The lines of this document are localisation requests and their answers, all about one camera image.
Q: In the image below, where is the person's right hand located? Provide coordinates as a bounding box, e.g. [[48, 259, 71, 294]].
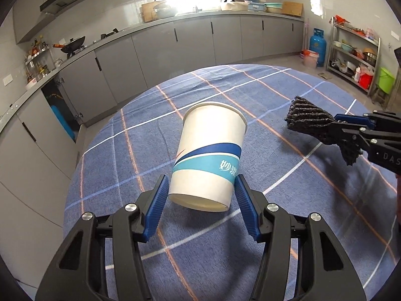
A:
[[395, 175, 401, 225]]

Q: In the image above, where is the blue plaid tablecloth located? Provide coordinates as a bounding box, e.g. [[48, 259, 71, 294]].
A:
[[64, 64, 400, 300]]

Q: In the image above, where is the metal spice rack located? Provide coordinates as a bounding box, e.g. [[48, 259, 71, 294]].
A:
[[25, 35, 56, 83]]

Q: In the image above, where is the metal storage shelf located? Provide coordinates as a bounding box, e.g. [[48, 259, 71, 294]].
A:
[[326, 16, 381, 96]]

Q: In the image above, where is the gas stove burner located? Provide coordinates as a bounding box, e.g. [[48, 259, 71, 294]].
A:
[[92, 28, 119, 44]]

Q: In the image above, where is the pink plastic bucket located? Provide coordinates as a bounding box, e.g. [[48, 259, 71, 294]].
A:
[[303, 50, 319, 69]]

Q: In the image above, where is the black wok on stove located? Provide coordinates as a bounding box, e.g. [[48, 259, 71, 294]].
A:
[[52, 36, 86, 58]]

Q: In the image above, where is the dish rack with basins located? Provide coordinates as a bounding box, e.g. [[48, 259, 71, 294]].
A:
[[220, 0, 283, 14]]

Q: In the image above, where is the grey lower cabinets counter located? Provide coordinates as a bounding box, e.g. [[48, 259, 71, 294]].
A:
[[1, 25, 300, 289]]

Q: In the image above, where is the steel pot with lid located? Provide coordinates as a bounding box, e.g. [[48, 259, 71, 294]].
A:
[[153, 2, 177, 19]]

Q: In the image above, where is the white bowl on counter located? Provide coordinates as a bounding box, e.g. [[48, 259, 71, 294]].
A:
[[25, 79, 37, 90]]

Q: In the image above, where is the white blue paper cup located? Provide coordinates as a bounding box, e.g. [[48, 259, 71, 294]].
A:
[[169, 102, 247, 213]]

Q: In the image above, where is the blue gas cylinder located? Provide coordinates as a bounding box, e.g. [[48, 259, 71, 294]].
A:
[[309, 28, 327, 67]]

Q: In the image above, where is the wooden cutting board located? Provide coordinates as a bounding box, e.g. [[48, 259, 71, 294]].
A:
[[141, 1, 162, 23]]

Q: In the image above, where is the black foam net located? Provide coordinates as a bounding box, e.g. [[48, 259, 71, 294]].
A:
[[285, 96, 362, 166]]

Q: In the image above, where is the green plastic bucket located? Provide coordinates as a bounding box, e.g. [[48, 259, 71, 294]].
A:
[[378, 67, 395, 95]]

